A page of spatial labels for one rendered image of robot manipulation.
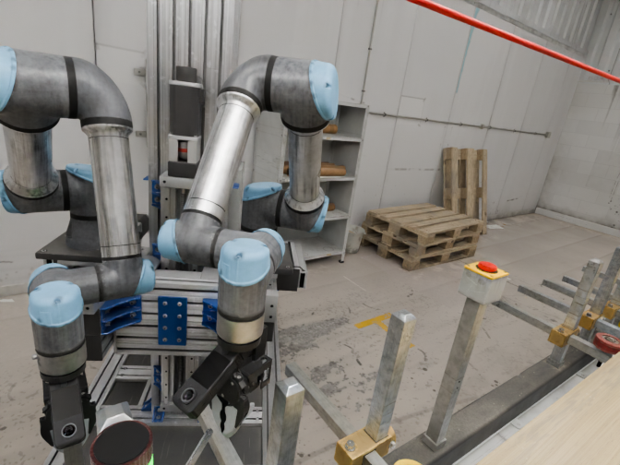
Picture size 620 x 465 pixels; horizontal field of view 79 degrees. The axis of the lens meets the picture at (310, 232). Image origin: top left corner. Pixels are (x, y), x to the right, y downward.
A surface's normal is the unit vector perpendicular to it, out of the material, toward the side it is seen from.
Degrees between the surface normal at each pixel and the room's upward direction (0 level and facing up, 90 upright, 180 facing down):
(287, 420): 90
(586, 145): 90
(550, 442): 0
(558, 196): 90
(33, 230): 90
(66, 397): 33
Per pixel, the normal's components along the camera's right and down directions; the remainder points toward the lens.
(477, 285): -0.81, 0.09
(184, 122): 0.11, 0.34
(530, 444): 0.13, -0.94
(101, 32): 0.59, 0.33
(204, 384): -0.18, -0.71
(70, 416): 0.37, -0.60
